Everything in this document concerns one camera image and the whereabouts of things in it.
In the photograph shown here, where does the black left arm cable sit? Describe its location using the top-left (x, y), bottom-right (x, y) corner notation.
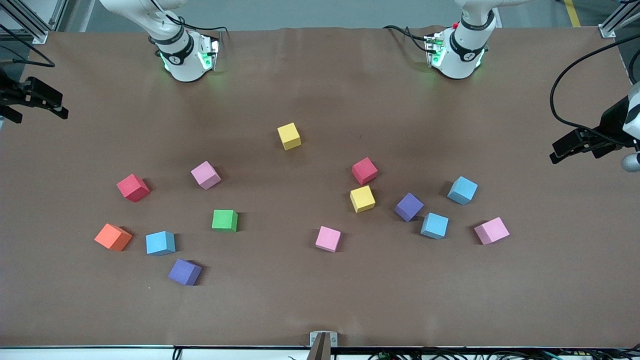
top-left (549, 34), bottom-right (640, 146)

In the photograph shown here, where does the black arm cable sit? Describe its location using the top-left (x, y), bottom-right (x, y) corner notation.
top-left (0, 22), bottom-right (56, 68)
top-left (549, 34), bottom-right (640, 146)

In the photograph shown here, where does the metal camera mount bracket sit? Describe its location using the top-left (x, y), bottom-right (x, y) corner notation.
top-left (307, 331), bottom-right (338, 360)

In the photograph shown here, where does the aluminium frame post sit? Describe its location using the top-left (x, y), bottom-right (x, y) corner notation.
top-left (0, 0), bottom-right (68, 45)
top-left (598, 0), bottom-right (640, 39)

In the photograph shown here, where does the blue foam cube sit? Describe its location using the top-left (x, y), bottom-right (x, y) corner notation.
top-left (145, 230), bottom-right (176, 257)
top-left (420, 212), bottom-right (450, 240)
top-left (446, 176), bottom-right (479, 206)

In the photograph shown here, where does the orange foam cube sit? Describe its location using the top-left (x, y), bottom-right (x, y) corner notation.
top-left (94, 223), bottom-right (133, 252)

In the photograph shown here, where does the green foam cube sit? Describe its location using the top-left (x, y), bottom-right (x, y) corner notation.
top-left (211, 209), bottom-right (239, 233)

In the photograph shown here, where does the brown table cover sheet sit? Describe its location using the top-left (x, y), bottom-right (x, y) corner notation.
top-left (0, 26), bottom-right (640, 349)

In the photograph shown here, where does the yellow foam cube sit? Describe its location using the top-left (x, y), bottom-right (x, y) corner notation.
top-left (349, 185), bottom-right (376, 214)
top-left (277, 122), bottom-right (302, 151)

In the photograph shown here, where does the pink foam cube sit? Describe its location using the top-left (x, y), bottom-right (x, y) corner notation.
top-left (473, 216), bottom-right (511, 246)
top-left (315, 226), bottom-right (342, 253)
top-left (190, 160), bottom-right (222, 191)

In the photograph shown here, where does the black base cable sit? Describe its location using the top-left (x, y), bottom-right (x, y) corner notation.
top-left (165, 14), bottom-right (230, 36)
top-left (382, 25), bottom-right (433, 53)

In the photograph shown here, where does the purple foam cube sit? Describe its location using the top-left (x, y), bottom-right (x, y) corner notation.
top-left (394, 192), bottom-right (425, 223)
top-left (168, 258), bottom-right (203, 287)

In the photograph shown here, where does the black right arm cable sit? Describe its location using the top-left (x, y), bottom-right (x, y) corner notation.
top-left (0, 22), bottom-right (56, 68)

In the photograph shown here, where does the red foam cube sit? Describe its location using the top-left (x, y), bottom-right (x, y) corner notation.
top-left (351, 157), bottom-right (379, 186)
top-left (116, 173), bottom-right (151, 203)

